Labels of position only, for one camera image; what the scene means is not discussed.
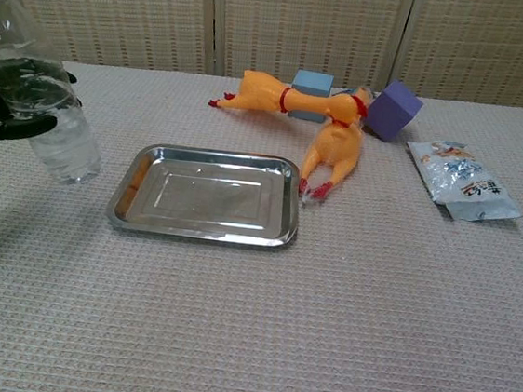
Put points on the white blue snack bag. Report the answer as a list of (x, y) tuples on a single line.
[(462, 179)]

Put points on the light blue foam block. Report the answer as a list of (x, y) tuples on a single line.
[(311, 89)]

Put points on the woven rattan folding screen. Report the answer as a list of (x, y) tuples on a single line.
[(279, 24)]

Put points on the purple foam cube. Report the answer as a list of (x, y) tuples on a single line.
[(392, 110)]

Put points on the transparent plastic water bottle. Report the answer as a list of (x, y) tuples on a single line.
[(34, 88)]

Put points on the beige woven tablecloth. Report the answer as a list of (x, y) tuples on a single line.
[(250, 307)]

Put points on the yellow rubber chicken toy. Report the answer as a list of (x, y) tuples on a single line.
[(263, 94), (334, 150)]

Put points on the rectangular stainless steel tray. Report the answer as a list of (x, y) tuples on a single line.
[(207, 195)]

